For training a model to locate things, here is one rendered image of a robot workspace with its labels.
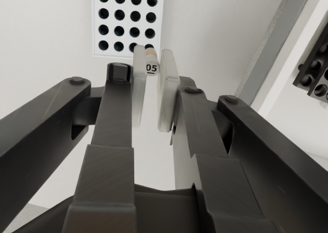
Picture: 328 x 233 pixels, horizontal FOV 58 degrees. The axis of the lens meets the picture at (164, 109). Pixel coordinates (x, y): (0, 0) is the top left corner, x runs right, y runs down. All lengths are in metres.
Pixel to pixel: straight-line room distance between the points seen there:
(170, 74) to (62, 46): 0.30
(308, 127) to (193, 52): 0.18
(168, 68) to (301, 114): 0.28
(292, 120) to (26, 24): 0.37
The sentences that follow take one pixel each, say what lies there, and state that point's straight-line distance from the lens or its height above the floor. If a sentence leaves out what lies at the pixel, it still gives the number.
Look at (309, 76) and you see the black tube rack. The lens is 0.36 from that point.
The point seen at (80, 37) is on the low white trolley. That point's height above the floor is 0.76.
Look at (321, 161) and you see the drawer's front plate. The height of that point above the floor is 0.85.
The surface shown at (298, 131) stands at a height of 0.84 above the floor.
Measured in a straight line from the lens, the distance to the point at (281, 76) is 0.32.
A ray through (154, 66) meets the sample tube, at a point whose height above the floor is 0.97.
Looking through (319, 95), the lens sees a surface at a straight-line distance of 0.34.
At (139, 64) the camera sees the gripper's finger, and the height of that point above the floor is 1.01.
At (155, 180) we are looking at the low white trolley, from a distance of 0.51.
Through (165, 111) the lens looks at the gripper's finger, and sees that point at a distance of 0.15.
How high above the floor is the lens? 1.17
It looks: 66 degrees down
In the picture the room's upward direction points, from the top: 173 degrees clockwise
